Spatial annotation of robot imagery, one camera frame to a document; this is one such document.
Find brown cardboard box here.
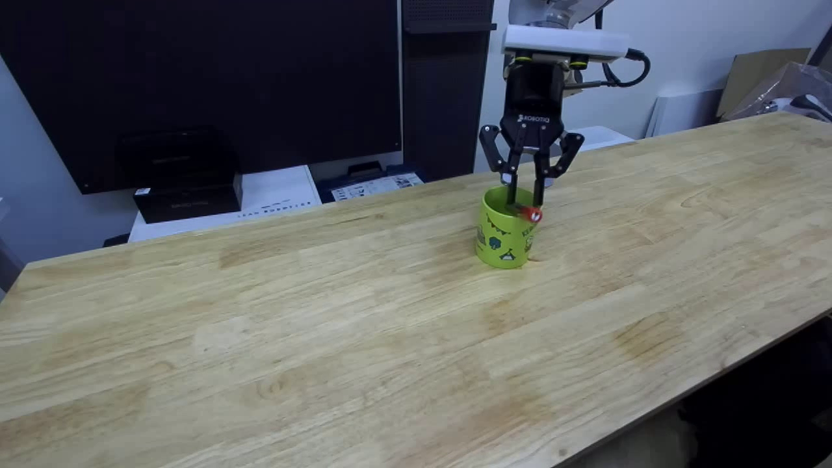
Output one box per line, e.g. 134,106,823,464
713,45,832,123

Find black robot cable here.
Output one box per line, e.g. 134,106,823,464
598,48,654,92

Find green cartoon print cup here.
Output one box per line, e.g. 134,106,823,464
473,184,538,272

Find small white box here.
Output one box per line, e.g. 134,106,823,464
568,123,638,157

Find dark box with white label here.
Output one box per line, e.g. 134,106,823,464
316,159,427,205

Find white chair back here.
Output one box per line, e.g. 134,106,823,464
646,87,723,140

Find large black monitor screen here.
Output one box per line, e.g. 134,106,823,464
0,0,403,197

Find white flat cardboard box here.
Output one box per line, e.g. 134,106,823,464
127,165,325,245

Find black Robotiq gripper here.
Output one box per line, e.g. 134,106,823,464
479,63,587,210

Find tall black panel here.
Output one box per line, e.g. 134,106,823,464
401,0,498,181

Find black device box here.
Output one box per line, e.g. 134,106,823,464
114,127,244,227

